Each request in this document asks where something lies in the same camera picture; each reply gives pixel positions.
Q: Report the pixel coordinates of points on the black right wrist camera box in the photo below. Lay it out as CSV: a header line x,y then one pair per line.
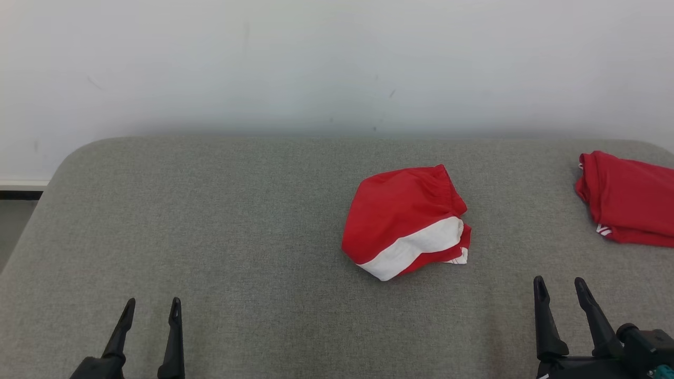
x,y
645,347

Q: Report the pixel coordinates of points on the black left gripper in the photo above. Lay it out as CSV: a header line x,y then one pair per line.
x,y
100,369

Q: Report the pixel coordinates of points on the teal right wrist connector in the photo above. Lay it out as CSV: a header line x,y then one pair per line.
x,y
664,372

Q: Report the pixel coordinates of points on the red shorts with white stripe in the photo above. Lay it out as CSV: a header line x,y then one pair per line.
x,y
400,210

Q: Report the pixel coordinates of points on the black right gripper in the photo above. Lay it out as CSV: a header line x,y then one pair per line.
x,y
579,369

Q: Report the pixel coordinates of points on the red basketball jersey number 23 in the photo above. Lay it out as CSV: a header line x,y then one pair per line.
x,y
632,200

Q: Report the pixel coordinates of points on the white and black skirting board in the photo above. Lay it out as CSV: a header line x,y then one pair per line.
x,y
21,189

